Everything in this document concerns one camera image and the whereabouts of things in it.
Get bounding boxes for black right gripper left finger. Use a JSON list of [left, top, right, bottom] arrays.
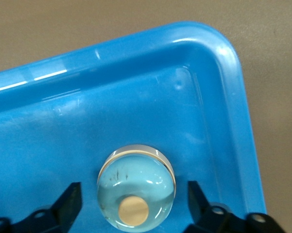
[[0, 182, 83, 233]]

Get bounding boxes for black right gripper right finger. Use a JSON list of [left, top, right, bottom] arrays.
[[184, 180, 286, 233]]

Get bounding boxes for blue bell cream button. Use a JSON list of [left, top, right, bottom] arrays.
[[96, 144, 177, 230]]

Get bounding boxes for blue plastic tray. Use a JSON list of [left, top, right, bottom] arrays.
[[0, 21, 268, 233]]

